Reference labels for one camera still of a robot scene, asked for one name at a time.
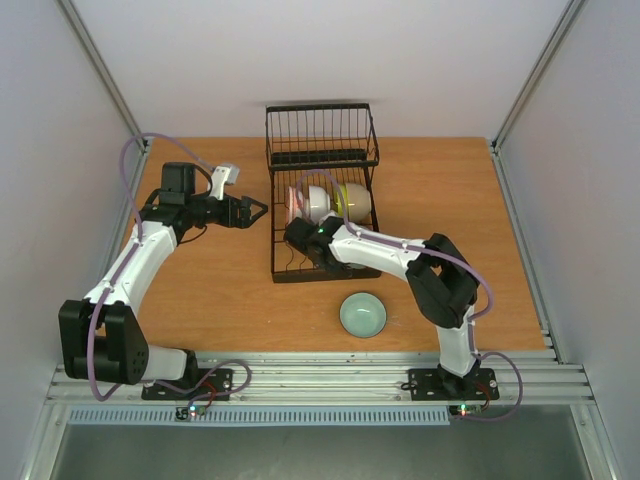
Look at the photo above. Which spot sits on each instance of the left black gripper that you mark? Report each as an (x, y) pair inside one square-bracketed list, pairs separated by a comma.
[(244, 221)]

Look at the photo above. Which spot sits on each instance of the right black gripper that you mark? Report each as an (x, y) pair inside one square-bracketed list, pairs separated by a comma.
[(296, 235)]

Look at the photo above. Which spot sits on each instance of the red patterned bowl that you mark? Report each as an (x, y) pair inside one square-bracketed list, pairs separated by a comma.
[(295, 205)]

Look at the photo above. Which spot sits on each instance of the white bowl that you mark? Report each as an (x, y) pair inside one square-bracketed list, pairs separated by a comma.
[(318, 203), (358, 201)]

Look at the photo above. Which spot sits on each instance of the lime green bowl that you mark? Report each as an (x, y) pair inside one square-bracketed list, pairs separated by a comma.
[(341, 200)]

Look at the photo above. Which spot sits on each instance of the black wire dish rack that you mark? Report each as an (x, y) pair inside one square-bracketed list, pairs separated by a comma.
[(318, 154)]

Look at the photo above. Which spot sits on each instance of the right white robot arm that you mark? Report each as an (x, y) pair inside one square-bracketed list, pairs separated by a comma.
[(443, 285)]

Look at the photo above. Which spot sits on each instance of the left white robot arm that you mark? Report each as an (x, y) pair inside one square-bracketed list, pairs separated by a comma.
[(101, 338)]

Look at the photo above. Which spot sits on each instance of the right small circuit board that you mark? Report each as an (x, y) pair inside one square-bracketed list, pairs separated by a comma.
[(466, 410)]

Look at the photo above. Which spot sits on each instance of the small circuit board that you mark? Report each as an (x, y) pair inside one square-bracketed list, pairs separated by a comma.
[(466, 410), (190, 412)]

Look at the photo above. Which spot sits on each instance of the left small circuit board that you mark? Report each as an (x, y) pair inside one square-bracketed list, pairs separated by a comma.
[(190, 412)]

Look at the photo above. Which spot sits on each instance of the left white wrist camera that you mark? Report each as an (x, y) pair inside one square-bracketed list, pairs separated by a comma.
[(222, 175)]

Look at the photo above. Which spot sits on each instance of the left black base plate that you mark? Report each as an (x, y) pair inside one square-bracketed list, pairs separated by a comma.
[(220, 381)]

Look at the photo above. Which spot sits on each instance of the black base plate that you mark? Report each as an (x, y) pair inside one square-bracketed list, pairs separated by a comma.
[(220, 381), (433, 384)]

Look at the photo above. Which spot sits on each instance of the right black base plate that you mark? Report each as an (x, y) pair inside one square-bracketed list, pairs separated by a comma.
[(433, 384)]

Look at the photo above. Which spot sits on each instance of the grey slotted cable duct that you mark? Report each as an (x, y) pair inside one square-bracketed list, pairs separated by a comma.
[(261, 416)]

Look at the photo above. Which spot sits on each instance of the aluminium front rail frame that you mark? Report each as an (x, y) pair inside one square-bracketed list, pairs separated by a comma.
[(374, 378)]

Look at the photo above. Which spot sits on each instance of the left aluminium corner post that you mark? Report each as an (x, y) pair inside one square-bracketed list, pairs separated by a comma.
[(85, 39)]

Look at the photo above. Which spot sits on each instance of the aluminium corner post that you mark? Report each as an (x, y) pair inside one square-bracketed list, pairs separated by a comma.
[(550, 49), (85, 39)]

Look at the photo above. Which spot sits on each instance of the right aluminium corner post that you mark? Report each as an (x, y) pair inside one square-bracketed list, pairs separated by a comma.
[(550, 49)]

